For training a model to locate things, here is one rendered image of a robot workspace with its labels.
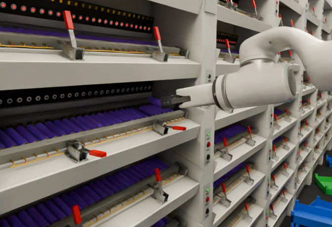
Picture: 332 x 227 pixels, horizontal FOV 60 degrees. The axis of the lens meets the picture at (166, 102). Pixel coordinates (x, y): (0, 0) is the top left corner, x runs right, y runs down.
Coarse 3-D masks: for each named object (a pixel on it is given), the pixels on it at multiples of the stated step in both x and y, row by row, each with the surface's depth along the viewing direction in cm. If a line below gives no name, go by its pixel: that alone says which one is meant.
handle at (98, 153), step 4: (80, 144) 55; (80, 148) 55; (84, 152) 54; (88, 152) 53; (92, 152) 52; (96, 152) 51; (100, 152) 51; (104, 152) 51; (96, 156) 52; (100, 156) 51; (104, 156) 51
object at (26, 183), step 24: (120, 96) 85; (144, 96) 94; (192, 120) 92; (120, 144) 65; (144, 144) 69; (168, 144) 78; (24, 168) 49; (48, 168) 50; (72, 168) 53; (96, 168) 58; (0, 192) 43; (24, 192) 46; (48, 192) 50
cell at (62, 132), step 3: (45, 123) 62; (48, 123) 62; (51, 123) 62; (48, 126) 61; (51, 126) 61; (54, 126) 61; (51, 129) 61; (54, 129) 60; (57, 129) 60; (60, 129) 61; (54, 132) 60; (57, 132) 60; (60, 132) 60; (63, 132) 60; (60, 135) 59
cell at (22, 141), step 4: (8, 128) 56; (12, 128) 56; (4, 132) 55; (8, 132) 55; (12, 132) 55; (16, 132) 55; (12, 136) 54; (16, 136) 54; (20, 136) 54; (16, 140) 53; (20, 140) 53; (24, 140) 53; (20, 144) 52
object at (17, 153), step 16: (176, 112) 89; (96, 128) 64; (112, 128) 66; (128, 128) 71; (32, 144) 52; (48, 144) 53; (64, 144) 56; (96, 144) 61; (0, 160) 47; (16, 160) 49
